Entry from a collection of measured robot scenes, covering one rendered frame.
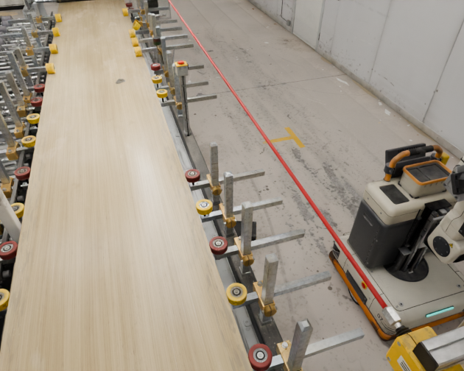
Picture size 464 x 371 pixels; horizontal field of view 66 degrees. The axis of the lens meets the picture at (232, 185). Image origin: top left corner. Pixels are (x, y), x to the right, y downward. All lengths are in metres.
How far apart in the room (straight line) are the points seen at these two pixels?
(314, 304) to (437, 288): 0.73
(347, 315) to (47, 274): 1.75
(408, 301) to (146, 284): 1.50
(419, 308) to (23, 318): 1.95
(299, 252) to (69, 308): 1.71
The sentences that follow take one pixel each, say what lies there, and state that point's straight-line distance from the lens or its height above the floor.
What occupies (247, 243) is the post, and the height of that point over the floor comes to 0.93.
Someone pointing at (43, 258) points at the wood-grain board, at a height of 0.90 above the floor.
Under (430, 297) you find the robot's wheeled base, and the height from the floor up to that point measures 0.28.
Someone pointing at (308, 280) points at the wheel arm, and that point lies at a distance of 1.55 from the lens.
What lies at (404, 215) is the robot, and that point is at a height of 0.76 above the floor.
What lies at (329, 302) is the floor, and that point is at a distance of 2.52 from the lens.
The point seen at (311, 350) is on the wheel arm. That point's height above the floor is 0.82.
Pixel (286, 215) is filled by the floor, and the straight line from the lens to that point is 2.96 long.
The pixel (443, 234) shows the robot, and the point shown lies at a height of 0.79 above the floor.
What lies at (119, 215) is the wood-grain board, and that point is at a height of 0.90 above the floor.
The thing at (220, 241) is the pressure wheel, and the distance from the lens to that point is 1.57.
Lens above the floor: 2.10
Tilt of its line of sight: 41 degrees down
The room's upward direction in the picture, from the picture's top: straight up
